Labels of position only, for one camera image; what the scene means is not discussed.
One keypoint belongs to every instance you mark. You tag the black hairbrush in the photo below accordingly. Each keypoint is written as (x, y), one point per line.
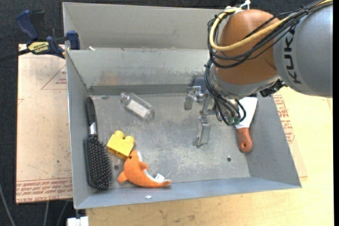
(98, 161)

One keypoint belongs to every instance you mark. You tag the grey metal bin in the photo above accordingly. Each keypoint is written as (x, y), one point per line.
(169, 129)

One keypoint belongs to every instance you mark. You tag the small white paper scrap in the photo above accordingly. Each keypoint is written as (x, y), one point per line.
(148, 196)

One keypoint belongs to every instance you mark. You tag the clear plastic bottle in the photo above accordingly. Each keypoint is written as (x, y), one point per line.
(137, 107)

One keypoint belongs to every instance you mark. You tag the orange plush dolphin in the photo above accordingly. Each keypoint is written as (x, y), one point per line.
(137, 170)

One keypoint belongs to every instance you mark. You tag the brown cardboard board red print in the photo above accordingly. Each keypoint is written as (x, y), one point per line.
(42, 119)

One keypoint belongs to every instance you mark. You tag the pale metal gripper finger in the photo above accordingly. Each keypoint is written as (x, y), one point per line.
(189, 102)
(203, 135)

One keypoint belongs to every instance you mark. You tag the yellow toy brick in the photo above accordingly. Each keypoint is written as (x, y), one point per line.
(120, 146)

